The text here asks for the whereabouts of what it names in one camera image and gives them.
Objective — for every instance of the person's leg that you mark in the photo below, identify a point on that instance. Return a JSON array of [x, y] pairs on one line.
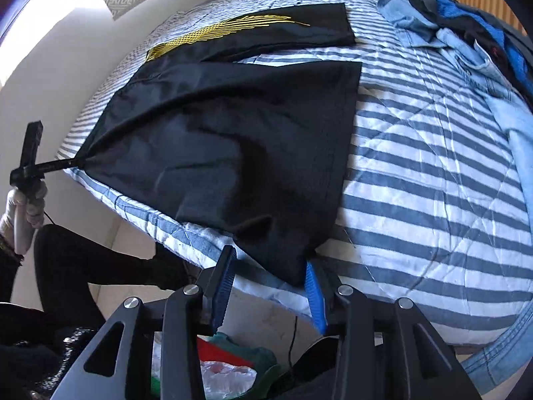
[[83, 266]]

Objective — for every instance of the red cloth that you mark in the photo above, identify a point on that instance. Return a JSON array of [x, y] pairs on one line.
[[216, 354]]

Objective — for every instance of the red green white bag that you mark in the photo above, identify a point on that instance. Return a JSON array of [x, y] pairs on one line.
[[229, 381]]

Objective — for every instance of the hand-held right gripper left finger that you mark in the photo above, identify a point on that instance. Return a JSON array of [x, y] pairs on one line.
[[220, 296]]

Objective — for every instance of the blue denim garment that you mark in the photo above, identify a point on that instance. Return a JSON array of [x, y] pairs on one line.
[[499, 354]]

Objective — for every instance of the black garment red print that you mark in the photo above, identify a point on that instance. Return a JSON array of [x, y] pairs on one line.
[[470, 29]]

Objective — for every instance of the green cloth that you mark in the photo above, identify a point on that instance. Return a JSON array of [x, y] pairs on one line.
[[258, 356]]

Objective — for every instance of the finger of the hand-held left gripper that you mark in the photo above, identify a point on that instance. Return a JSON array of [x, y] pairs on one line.
[[58, 165]]

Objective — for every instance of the blue fleece garment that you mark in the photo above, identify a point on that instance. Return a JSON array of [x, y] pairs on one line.
[[452, 8]]

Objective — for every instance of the black pants yellow stripes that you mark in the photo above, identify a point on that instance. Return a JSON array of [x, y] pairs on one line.
[[229, 154]]

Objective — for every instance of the black bag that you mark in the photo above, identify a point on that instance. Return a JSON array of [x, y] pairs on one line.
[[316, 371]]

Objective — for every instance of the dark fuzzy cloth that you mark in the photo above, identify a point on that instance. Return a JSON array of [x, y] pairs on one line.
[[37, 354]]

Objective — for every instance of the light blue denim shirt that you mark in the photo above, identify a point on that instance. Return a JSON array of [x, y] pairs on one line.
[[416, 16]]

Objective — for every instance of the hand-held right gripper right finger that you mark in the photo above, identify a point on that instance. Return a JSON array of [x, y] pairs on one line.
[[315, 300]]

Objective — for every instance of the person's left hand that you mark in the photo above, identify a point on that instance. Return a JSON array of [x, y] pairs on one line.
[[35, 208]]

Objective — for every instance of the blue white striped quilt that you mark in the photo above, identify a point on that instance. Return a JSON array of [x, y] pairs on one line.
[[416, 175]]

